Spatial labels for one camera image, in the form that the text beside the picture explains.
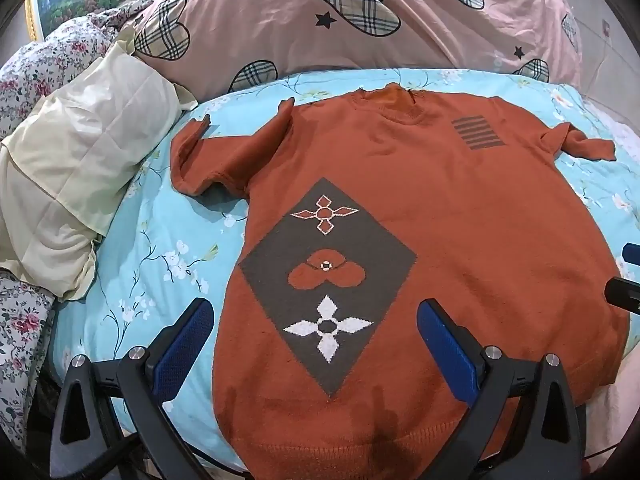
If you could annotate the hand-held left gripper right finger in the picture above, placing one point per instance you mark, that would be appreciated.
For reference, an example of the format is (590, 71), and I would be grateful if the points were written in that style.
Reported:
(447, 355)

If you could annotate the light blue floral bedsheet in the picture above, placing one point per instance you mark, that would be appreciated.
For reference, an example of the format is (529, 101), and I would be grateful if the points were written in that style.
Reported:
(165, 240)

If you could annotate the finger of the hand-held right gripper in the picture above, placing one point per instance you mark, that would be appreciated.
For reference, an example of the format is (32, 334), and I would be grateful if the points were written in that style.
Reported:
(625, 296)
(632, 251)

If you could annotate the floral patterned pillow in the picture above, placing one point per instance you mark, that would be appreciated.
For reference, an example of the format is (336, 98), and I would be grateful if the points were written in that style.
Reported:
(55, 55)

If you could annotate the cream pillow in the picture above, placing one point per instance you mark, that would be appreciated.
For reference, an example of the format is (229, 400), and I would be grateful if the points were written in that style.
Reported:
(85, 140)

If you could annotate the orange patterned knit sweater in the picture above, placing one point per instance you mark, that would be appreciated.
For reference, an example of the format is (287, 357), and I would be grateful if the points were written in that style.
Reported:
(475, 220)

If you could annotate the pink duvet with plaid hearts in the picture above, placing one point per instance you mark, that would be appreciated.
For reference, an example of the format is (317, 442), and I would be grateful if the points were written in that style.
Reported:
(280, 25)

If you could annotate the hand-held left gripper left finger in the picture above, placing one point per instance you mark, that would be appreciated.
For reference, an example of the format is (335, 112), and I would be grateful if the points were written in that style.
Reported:
(182, 355)

